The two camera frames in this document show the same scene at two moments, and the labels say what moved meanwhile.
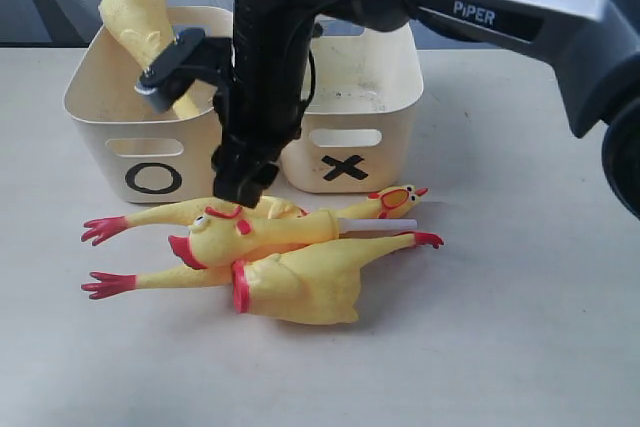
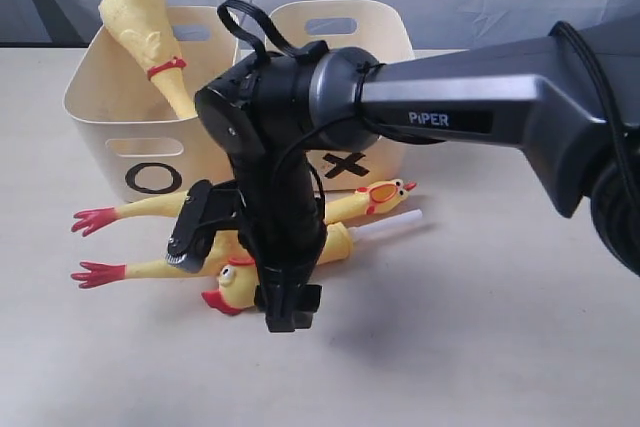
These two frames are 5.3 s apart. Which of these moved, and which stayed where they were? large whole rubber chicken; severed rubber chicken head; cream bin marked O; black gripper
Moved: black gripper; severed rubber chicken head
Stayed: cream bin marked O; large whole rubber chicken
